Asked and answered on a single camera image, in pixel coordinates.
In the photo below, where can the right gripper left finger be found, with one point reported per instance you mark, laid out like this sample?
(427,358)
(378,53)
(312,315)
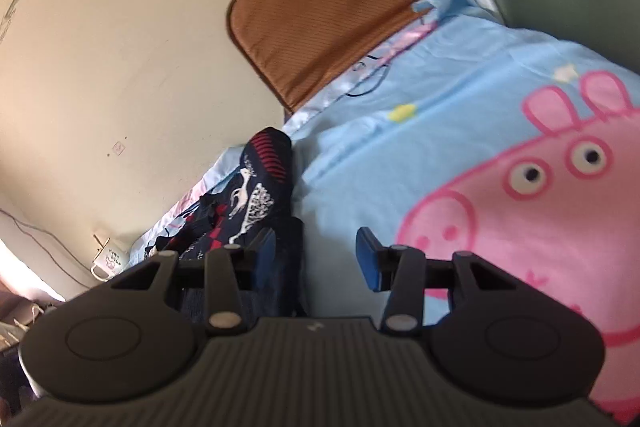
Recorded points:
(231,271)

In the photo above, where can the wooden stick in mug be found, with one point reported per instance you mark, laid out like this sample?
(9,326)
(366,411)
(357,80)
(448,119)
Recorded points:
(98,241)

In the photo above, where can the navy reindeer knit sweater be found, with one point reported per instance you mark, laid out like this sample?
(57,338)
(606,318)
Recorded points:
(258,197)

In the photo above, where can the pink wall sticker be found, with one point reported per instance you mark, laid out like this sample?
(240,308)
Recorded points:
(118,148)

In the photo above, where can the white enamel mug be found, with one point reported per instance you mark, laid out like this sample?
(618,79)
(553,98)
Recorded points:
(109,262)

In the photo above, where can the blue Peppa Pig bedsheet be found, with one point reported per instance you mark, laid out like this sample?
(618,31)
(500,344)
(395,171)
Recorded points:
(460,134)

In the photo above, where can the brown seat cushion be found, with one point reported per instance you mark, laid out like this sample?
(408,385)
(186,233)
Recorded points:
(297,47)

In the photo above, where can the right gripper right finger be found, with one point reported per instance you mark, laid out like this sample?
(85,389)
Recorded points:
(399,270)

